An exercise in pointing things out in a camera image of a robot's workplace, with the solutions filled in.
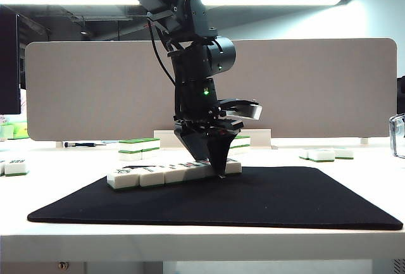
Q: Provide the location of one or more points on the white divider foot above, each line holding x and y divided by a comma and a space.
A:
59, 145
364, 141

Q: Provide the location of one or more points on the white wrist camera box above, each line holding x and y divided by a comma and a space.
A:
250, 112

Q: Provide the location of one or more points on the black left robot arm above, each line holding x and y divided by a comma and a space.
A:
190, 65

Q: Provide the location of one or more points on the green bamboo print mahjong tile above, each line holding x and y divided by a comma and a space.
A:
175, 176

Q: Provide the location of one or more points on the black fabric table mat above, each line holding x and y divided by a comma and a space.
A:
253, 204

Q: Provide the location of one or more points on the six bamboo mahjong tile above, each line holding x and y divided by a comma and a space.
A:
16, 169
321, 157

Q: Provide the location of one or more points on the seven bamboo mahjong tile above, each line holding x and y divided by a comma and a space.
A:
2, 168

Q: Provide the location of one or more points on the red and green bamboo tile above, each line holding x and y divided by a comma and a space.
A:
344, 154

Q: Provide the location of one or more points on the clear plastic container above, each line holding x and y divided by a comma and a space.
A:
391, 134

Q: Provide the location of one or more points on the black computer monitor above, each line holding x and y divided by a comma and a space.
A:
9, 65

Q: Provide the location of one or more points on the bird print mahjong tile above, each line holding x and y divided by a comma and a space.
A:
123, 182

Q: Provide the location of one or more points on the dark background device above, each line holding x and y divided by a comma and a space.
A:
402, 97

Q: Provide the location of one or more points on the black precision screwdriver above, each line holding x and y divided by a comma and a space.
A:
79, 144

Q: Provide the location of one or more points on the grey felt desk divider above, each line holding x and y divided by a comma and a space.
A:
95, 90

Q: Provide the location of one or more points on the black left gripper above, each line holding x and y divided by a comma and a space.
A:
205, 127

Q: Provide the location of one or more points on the green printed box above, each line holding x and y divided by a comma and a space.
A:
7, 132
21, 130

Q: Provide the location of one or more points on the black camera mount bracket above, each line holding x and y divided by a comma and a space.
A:
234, 102

